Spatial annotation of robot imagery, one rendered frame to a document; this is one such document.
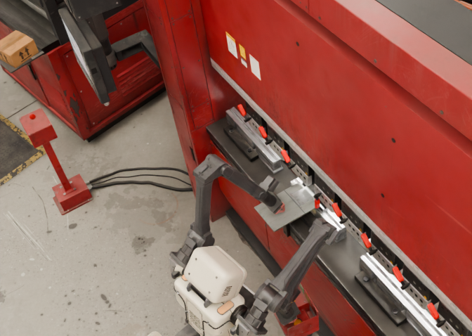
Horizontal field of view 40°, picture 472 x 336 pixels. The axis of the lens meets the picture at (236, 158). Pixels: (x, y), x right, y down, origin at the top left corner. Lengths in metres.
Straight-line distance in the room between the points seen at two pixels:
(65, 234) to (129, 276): 0.62
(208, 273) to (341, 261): 0.81
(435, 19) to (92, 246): 3.09
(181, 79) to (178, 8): 0.43
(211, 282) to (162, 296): 1.63
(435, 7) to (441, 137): 0.40
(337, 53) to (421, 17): 0.36
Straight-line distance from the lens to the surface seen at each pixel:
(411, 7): 2.11
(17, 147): 5.39
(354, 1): 2.14
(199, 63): 3.50
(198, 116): 3.71
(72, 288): 4.39
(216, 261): 2.58
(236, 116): 3.68
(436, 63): 1.91
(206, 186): 2.59
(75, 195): 4.71
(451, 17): 2.08
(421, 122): 2.07
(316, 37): 2.38
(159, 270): 4.28
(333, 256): 3.16
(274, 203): 3.04
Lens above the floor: 3.52
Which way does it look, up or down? 48 degrees down
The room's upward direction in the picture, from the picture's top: 10 degrees counter-clockwise
